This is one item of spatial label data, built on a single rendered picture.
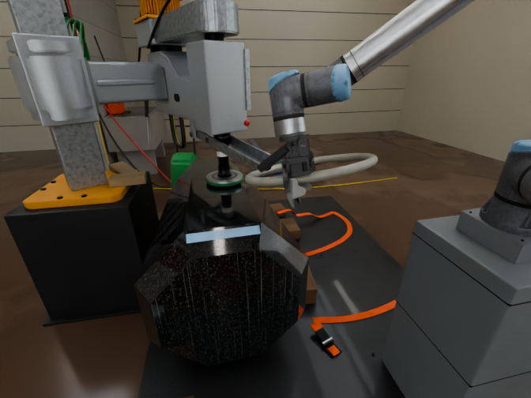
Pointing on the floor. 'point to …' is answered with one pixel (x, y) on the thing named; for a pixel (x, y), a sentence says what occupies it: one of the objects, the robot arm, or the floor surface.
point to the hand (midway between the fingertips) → (293, 201)
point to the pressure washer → (181, 163)
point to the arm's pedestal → (460, 319)
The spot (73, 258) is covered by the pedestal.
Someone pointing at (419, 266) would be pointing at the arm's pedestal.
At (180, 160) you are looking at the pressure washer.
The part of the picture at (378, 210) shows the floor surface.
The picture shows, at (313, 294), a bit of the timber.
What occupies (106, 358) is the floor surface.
